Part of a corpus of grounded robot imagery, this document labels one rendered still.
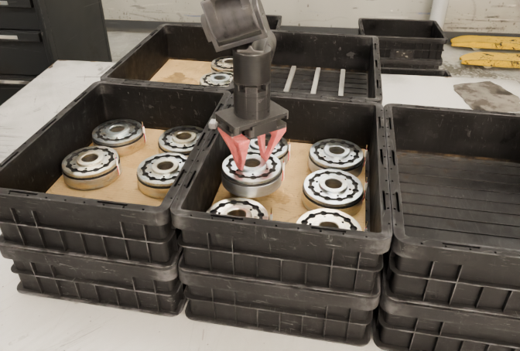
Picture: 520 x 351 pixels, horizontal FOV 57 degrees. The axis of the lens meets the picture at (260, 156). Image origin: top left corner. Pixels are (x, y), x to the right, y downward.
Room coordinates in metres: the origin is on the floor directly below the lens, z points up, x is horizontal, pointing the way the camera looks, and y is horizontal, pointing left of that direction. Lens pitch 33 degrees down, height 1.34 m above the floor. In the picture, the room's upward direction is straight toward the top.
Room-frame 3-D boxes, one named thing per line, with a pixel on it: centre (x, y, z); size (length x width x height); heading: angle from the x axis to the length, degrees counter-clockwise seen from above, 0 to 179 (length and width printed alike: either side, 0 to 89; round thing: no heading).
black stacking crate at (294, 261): (0.67, -0.06, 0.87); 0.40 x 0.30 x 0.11; 170
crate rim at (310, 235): (0.67, -0.06, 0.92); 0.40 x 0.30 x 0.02; 170
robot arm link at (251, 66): (0.68, 0.01, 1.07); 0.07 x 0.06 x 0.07; 173
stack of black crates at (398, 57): (2.34, -0.70, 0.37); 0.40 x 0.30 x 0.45; 84
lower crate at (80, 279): (0.72, 0.24, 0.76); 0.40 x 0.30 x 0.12; 170
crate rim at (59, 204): (0.72, 0.24, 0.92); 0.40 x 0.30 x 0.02; 170
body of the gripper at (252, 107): (0.67, 0.01, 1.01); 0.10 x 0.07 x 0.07; 125
